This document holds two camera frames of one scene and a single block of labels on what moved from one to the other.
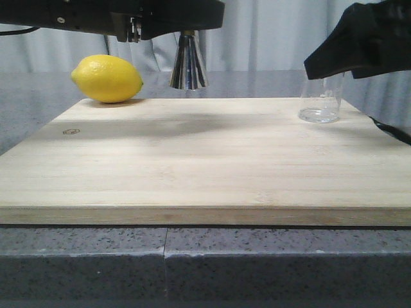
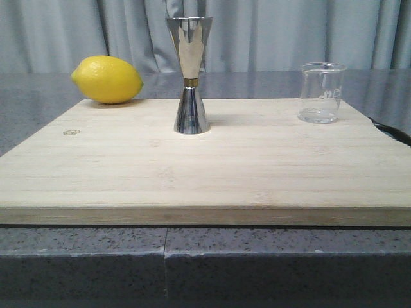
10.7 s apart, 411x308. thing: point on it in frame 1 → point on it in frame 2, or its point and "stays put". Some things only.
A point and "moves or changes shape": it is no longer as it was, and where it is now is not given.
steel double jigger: x=187 y=73 moves or changes shape
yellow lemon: x=106 y=79 stays put
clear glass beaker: x=320 y=99 stays put
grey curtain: x=257 y=36 stays put
